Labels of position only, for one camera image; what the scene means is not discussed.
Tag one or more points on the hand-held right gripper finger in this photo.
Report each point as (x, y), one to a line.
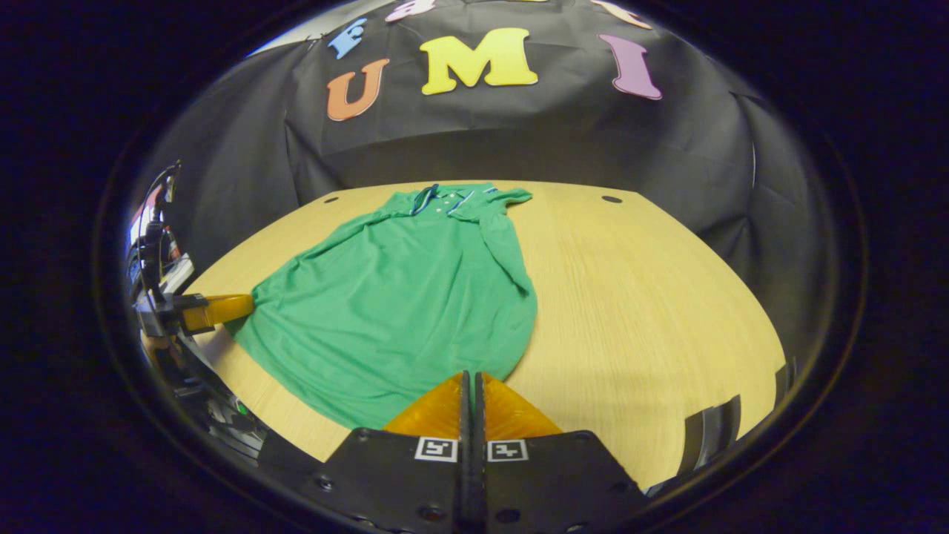
(480, 415)
(465, 415)

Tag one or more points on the dark striped object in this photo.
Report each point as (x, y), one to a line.
(712, 437)

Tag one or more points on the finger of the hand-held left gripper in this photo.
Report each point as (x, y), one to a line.
(170, 305)

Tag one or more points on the green T-shirt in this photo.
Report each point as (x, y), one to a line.
(393, 319)

